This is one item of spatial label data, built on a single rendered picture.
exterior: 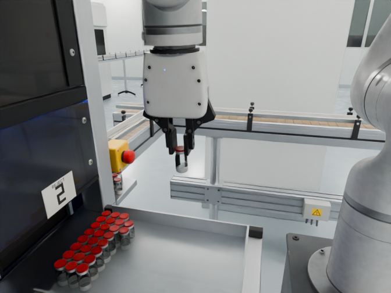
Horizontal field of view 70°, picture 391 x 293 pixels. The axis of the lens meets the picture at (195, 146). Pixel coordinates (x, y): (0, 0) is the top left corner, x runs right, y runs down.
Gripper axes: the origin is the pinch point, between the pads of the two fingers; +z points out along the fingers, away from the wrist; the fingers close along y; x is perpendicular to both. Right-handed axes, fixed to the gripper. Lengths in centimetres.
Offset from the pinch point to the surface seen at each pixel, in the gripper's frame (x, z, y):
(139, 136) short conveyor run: 55, 24, -34
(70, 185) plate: -0.6, 11.4, -24.1
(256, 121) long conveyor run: 85, 27, 12
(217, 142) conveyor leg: 88, 40, -6
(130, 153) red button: 20.3, 14.0, -20.6
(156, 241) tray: 1.6, 25.8, -7.4
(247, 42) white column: 148, -4, 3
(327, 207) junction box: 78, 66, 49
